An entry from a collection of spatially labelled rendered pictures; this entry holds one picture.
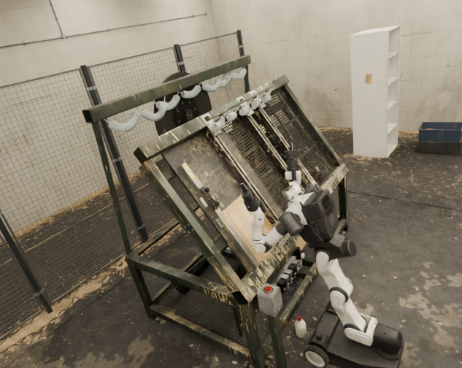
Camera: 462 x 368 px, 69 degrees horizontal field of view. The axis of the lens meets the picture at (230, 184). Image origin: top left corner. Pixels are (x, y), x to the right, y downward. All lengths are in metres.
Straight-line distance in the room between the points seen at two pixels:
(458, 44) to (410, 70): 0.81
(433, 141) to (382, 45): 1.80
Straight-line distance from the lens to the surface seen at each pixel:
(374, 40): 5.99
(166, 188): 2.34
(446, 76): 7.28
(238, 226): 2.61
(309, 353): 3.04
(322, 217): 2.30
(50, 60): 6.98
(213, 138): 2.77
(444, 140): 6.49
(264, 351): 3.01
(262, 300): 2.37
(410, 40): 7.30
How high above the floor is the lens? 2.55
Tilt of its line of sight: 25 degrees down
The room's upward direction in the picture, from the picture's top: 12 degrees counter-clockwise
